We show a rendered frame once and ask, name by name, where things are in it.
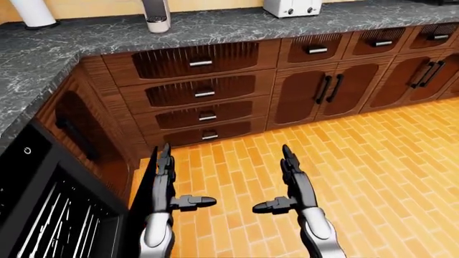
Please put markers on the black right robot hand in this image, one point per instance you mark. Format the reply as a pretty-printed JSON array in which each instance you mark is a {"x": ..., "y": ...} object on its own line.
[{"x": 303, "y": 190}]

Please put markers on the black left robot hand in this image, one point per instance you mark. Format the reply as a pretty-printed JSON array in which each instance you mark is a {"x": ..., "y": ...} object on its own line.
[{"x": 163, "y": 188}]

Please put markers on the black dishwasher door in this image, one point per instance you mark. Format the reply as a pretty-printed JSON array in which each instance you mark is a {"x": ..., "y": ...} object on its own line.
[{"x": 143, "y": 193}]

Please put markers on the brown wooden cabinet door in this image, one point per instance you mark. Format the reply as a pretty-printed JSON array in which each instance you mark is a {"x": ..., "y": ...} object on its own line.
[
  {"x": 104, "y": 139},
  {"x": 358, "y": 86},
  {"x": 446, "y": 78},
  {"x": 394, "y": 83},
  {"x": 297, "y": 96}
]

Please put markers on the black dishwasher body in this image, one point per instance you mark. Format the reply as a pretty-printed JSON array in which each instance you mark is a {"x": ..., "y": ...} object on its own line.
[{"x": 32, "y": 161}]

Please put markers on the wide brown wooden drawer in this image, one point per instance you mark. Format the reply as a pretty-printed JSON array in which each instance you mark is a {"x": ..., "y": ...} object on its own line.
[
  {"x": 157, "y": 64},
  {"x": 179, "y": 135},
  {"x": 168, "y": 94},
  {"x": 172, "y": 118}
]

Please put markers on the small brown wooden drawer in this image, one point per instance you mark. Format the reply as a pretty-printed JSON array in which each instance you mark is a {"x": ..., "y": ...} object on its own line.
[
  {"x": 365, "y": 44},
  {"x": 423, "y": 40},
  {"x": 297, "y": 51}
]

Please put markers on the gray marble countertop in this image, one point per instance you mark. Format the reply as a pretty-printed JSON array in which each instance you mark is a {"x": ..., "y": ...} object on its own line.
[{"x": 107, "y": 35}]

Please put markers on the white and silver canister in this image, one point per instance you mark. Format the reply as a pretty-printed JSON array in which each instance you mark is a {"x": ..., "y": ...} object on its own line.
[{"x": 157, "y": 18}]

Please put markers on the white toaster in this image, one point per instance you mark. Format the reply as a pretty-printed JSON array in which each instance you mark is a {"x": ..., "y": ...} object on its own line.
[{"x": 294, "y": 6}]

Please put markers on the white paper towel roll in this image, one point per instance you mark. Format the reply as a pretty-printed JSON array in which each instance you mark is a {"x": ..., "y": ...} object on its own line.
[{"x": 34, "y": 13}]

